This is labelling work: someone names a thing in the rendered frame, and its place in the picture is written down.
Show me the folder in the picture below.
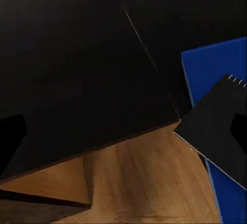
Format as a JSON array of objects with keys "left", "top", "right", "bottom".
[{"left": 181, "top": 36, "right": 247, "bottom": 224}]

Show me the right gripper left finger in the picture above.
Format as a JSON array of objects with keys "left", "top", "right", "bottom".
[{"left": 0, "top": 114, "right": 27, "bottom": 175}]

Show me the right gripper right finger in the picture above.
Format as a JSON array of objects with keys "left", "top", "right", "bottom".
[{"left": 231, "top": 114, "right": 247, "bottom": 155}]

